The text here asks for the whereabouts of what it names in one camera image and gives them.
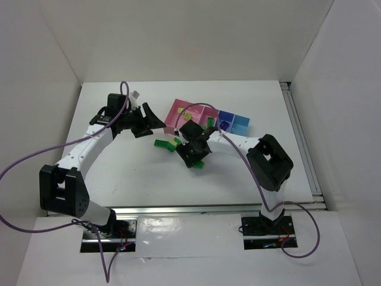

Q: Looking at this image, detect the green and blue lego stack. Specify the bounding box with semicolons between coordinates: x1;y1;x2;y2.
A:
193;161;204;169

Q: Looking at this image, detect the aluminium rail front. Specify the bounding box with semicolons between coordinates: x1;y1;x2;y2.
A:
46;202;328;217

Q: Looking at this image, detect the aluminium rail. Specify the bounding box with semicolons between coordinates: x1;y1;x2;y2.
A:
46;202;328;217
279;82;325;203

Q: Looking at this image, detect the green long lego brick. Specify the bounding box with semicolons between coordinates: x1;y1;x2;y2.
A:
154;139;168;148

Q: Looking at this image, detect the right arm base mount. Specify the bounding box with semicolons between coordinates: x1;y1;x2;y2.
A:
238;216;298;250

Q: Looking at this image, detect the dark blue lego brick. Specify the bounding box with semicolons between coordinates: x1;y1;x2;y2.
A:
220;121;229;131

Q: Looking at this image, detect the green yellow lego cluster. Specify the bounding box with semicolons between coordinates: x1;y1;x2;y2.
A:
167;138;182;152

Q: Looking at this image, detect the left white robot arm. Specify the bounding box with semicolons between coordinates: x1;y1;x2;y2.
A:
39;92;166;233

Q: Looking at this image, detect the pink and blue compartment tray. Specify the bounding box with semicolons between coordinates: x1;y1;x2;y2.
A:
164;99;250;136

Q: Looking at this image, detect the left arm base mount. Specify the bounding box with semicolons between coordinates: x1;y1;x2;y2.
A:
80;219;138;253

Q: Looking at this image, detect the green lego plate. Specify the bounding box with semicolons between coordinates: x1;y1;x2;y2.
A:
207;117;215;127

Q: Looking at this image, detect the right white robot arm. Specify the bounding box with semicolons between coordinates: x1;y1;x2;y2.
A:
174;120;293;228

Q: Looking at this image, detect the aluminium rail right side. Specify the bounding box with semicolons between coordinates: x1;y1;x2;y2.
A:
279;82;325;203

